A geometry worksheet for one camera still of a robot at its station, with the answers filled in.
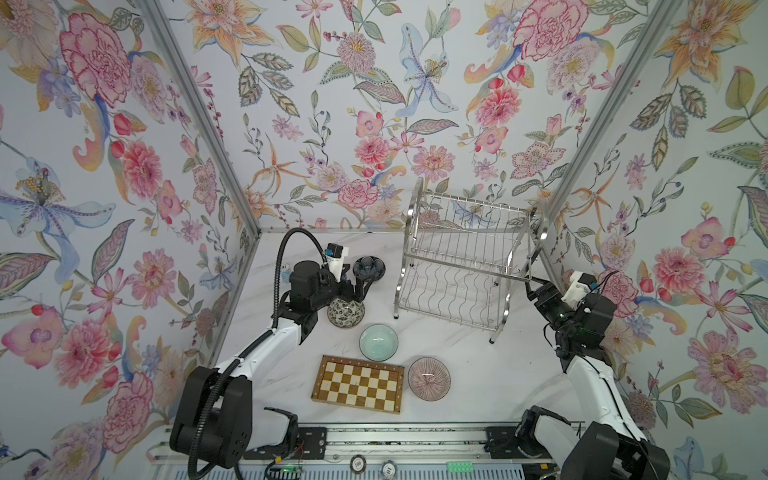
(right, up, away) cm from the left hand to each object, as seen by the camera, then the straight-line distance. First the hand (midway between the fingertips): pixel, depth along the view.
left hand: (365, 273), depth 82 cm
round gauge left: (-1, -45, -10) cm, 46 cm away
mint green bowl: (+3, -21, +9) cm, 23 cm away
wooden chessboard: (-1, -30, -1) cm, 30 cm away
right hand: (+45, -2, -1) cm, 45 cm away
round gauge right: (+6, -43, -14) cm, 46 cm away
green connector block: (+23, -45, -11) cm, 51 cm away
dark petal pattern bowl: (0, +1, +25) cm, 25 cm away
